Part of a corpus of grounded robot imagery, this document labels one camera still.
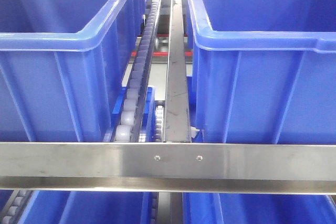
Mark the white roller track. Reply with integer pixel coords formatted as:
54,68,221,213
109,0,161,143

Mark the blue plastic bin right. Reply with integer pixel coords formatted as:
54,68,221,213
188,0,335,144

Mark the blue plastic bin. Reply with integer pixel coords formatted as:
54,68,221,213
1,0,145,142
188,0,335,144

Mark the blue bin lower right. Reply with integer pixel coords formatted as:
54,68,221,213
183,193,335,223

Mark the blue plastic bin left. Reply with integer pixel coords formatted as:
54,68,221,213
1,0,145,142

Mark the blue bin lower left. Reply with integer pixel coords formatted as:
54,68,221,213
0,189,160,224

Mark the steel divider rail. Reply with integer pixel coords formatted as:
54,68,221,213
163,0,192,143

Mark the stainless steel shelf frame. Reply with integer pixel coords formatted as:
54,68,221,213
1,142,335,195

